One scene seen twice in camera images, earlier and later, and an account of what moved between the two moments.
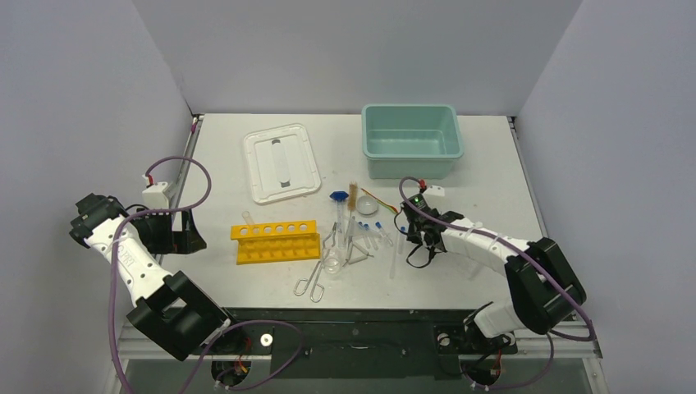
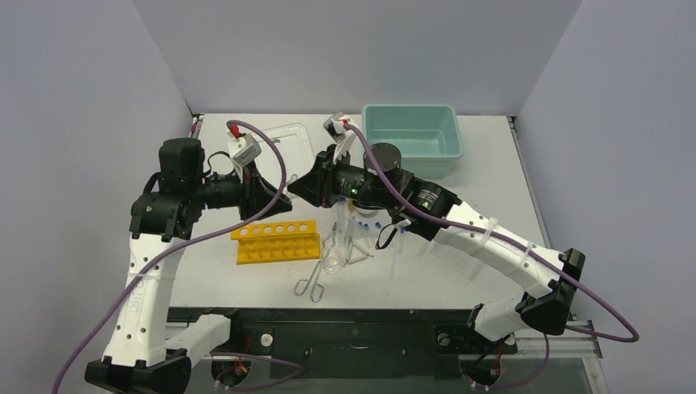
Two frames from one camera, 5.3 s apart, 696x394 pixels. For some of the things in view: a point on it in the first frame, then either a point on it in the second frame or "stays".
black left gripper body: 157,232 → 224,191
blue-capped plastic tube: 341,196 stays
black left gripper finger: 192,239 → 264,190
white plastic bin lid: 281,164 stays
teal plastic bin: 407,140 stays
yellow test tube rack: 277,242 stays
